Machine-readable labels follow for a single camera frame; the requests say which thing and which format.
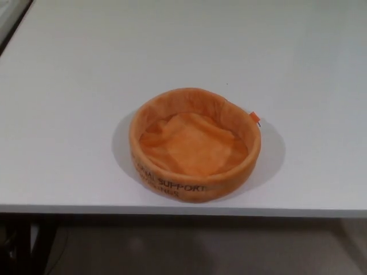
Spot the dark table leg frame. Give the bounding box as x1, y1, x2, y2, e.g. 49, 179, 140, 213
0, 212, 63, 275

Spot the orange soft plush plate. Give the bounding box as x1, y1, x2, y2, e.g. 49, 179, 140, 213
128, 88, 263, 204

